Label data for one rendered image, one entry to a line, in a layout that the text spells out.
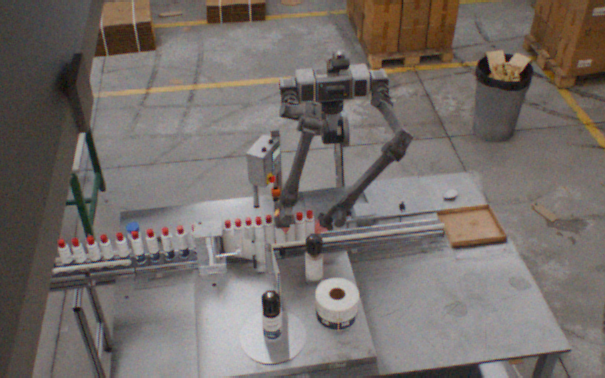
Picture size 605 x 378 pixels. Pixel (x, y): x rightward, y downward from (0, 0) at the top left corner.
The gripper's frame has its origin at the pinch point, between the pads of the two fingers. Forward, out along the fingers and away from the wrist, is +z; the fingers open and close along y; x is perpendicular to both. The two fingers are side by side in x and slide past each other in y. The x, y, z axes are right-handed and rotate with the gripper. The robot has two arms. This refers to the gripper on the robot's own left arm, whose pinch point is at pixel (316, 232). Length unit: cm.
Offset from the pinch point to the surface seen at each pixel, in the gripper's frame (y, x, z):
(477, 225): 0, 78, -47
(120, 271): 5, -78, 67
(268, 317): 62, -33, 11
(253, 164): -2, -53, -20
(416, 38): -311, 161, -41
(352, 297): 55, 0, -11
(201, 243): 15, -57, 23
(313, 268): 32.0, -9.9, -1.1
